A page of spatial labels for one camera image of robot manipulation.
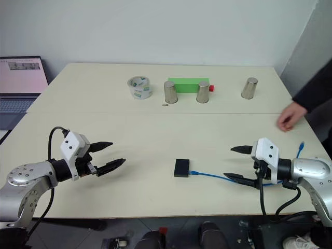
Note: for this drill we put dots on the white sneaker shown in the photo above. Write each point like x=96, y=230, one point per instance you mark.
x=301, y=242

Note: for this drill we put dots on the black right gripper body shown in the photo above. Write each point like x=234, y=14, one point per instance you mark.
x=262, y=168

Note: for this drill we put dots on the clear packing tape roll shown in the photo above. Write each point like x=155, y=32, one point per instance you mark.
x=140, y=90

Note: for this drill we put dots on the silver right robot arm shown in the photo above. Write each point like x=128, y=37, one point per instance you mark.
x=311, y=168

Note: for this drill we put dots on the dark rounded shape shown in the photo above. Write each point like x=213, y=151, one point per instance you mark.
x=212, y=236
x=150, y=241

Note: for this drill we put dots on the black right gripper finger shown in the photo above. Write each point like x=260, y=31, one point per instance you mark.
x=242, y=149
x=241, y=179

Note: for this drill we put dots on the small red block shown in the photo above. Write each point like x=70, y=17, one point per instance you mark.
x=162, y=230
x=212, y=88

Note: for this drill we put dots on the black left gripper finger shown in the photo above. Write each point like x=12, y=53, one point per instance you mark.
x=101, y=145
x=111, y=166

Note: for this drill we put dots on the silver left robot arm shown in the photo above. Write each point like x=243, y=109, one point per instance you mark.
x=28, y=179

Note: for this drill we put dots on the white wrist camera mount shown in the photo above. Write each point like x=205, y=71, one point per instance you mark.
x=72, y=142
x=269, y=153

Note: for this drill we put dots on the green rectangular box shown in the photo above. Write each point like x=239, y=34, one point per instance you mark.
x=186, y=84

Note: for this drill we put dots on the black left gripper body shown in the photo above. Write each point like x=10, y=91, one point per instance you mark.
x=84, y=164

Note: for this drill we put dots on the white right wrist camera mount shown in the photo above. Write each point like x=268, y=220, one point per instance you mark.
x=269, y=153

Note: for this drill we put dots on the person's bare hand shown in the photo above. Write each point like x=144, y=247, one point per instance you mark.
x=290, y=116

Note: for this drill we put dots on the small black box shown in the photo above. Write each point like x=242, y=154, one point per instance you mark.
x=181, y=168

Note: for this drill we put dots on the person's dark sleeved forearm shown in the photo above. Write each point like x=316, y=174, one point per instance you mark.
x=316, y=85

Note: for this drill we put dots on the small black device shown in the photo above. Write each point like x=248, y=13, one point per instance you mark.
x=115, y=243

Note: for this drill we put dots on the open laptop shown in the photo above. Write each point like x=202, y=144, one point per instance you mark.
x=18, y=77

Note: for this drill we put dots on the steel cup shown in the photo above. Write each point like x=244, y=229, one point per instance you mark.
x=202, y=93
x=249, y=89
x=171, y=93

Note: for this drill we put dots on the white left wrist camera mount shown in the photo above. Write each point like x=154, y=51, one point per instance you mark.
x=72, y=142

